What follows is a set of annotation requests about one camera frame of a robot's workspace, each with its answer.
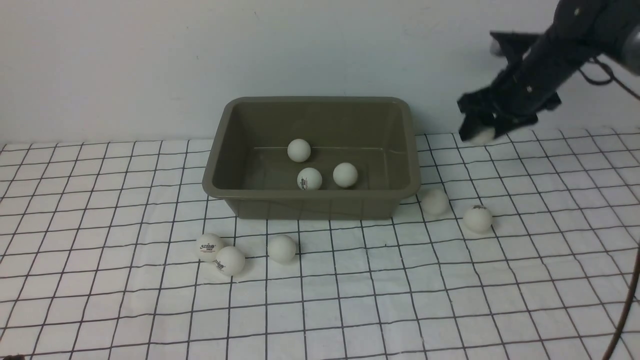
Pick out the white ball with red logo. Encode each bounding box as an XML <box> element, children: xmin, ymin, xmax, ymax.
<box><xmin>195</xmin><ymin>233</ymin><xmax>226</xmax><ymax>263</ymax></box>

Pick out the plain white ball left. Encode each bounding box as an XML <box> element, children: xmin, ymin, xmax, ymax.
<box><xmin>267</xmin><ymin>234</ymin><xmax>298</xmax><ymax>264</ymax></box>

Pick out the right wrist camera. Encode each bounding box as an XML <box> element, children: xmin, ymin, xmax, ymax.
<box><xmin>489</xmin><ymin>30</ymin><xmax>541</xmax><ymax>63</ymax></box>

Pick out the white black-grid tablecloth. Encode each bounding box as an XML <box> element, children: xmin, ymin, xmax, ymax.
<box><xmin>0</xmin><ymin>129</ymin><xmax>639</xmax><ymax>360</ymax></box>

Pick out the white ball with black logo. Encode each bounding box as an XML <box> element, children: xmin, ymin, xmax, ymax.
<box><xmin>214</xmin><ymin>246</ymin><xmax>246</xmax><ymax>277</ymax></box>

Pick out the olive plastic bin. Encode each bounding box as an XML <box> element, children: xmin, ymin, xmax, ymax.
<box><xmin>202</xmin><ymin>96</ymin><xmax>422</xmax><ymax>221</ymax></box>

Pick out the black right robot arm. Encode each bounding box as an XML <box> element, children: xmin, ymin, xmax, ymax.
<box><xmin>457</xmin><ymin>0</ymin><xmax>640</xmax><ymax>144</ymax></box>

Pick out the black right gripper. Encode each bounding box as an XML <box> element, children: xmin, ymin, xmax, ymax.
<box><xmin>457</xmin><ymin>35</ymin><xmax>583</xmax><ymax>142</ymax></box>

